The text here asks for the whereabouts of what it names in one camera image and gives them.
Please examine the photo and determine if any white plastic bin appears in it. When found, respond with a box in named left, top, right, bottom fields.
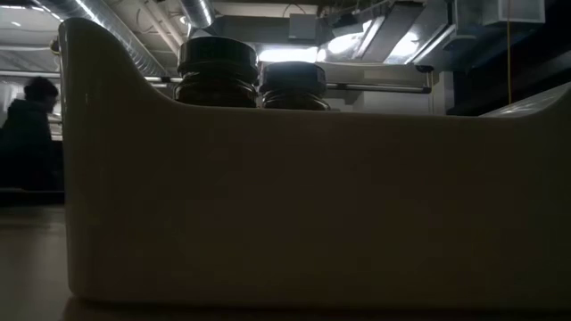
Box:
left=56, top=16, right=571, bottom=313

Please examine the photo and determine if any person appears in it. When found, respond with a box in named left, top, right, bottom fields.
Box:
left=0, top=75, right=63, bottom=193

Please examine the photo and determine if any grey horizontal pipe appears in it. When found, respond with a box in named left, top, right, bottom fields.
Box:
left=327, top=82, right=433, bottom=95

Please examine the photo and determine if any round silver ventilation duct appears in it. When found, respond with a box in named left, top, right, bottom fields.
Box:
left=30, top=0, right=173, bottom=78
left=179, top=0, right=216, bottom=30

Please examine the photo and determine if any white ceiling box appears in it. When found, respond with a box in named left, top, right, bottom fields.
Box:
left=484, top=0, right=546, bottom=26

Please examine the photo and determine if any bright ceiling light panel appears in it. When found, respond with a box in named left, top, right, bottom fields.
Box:
left=258, top=46, right=320, bottom=63

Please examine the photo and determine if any green lid spice jar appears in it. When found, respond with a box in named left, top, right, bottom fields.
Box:
left=258, top=61, right=332, bottom=112
left=172, top=35, right=260, bottom=110

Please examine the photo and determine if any grey ceiling box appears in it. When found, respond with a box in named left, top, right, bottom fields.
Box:
left=288, top=12, right=319, bottom=41

